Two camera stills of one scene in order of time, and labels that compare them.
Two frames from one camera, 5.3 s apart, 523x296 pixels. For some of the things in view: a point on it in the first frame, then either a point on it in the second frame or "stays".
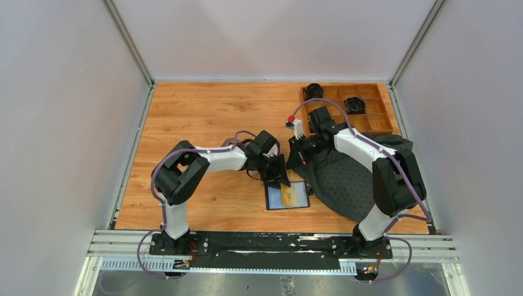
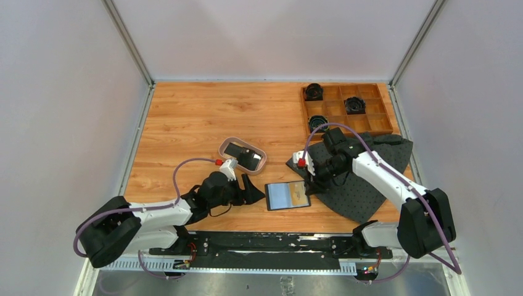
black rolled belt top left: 313,90 stays
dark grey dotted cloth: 350,184 stays
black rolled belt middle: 354,105 stays
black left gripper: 278,173 -> 248,196
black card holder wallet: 284,197 stays
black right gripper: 297,155 -> 313,188
